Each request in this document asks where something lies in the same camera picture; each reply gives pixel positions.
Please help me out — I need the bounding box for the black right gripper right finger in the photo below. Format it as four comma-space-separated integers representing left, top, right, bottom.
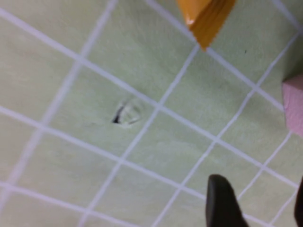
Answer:
294, 176, 303, 227

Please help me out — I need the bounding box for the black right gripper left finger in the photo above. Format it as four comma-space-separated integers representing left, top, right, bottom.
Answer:
205, 174, 250, 227

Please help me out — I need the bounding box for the yellow snack packet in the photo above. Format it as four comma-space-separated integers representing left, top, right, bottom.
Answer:
176, 0, 237, 52

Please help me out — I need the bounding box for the pink foam cube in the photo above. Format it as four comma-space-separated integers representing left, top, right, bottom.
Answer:
281, 74, 303, 138

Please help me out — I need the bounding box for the green checked tablecloth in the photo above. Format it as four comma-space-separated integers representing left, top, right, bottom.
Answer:
0, 0, 303, 227

